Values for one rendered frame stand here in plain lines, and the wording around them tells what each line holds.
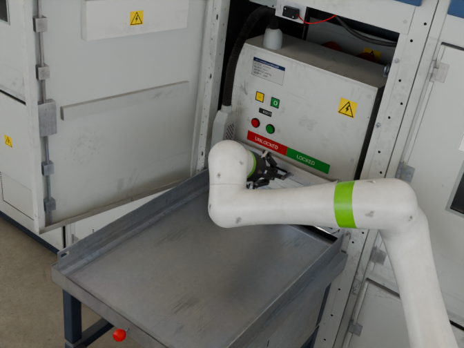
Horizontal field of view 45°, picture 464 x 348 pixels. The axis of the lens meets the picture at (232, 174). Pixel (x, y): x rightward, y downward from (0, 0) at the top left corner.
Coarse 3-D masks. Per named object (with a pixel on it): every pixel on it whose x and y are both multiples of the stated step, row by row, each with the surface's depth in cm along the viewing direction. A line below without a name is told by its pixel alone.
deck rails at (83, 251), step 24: (168, 192) 190; (192, 192) 202; (144, 216) 184; (96, 240) 168; (120, 240) 174; (336, 240) 177; (72, 264) 162; (312, 264) 165; (288, 288) 155; (264, 312) 146; (240, 336) 138
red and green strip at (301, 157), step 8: (248, 136) 195; (256, 136) 193; (264, 144) 192; (272, 144) 190; (280, 144) 188; (280, 152) 189; (288, 152) 187; (296, 152) 185; (296, 160) 186; (304, 160) 184; (312, 160) 183; (320, 168) 182; (328, 168) 180
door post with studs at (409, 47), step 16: (432, 0) 140; (416, 16) 143; (416, 32) 145; (400, 48) 149; (416, 48) 146; (400, 64) 150; (416, 64) 147; (400, 80) 151; (384, 96) 156; (400, 96) 153; (384, 112) 158; (400, 112) 155; (384, 128) 159; (384, 144) 161; (368, 160) 166; (384, 160) 163; (368, 176) 168; (352, 240) 179; (352, 256) 182; (352, 272) 184; (336, 304) 193; (336, 320) 195
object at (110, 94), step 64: (64, 0) 147; (128, 0) 157; (192, 0) 176; (64, 64) 156; (128, 64) 170; (192, 64) 188; (64, 128) 165; (128, 128) 182; (192, 128) 202; (64, 192) 176; (128, 192) 195
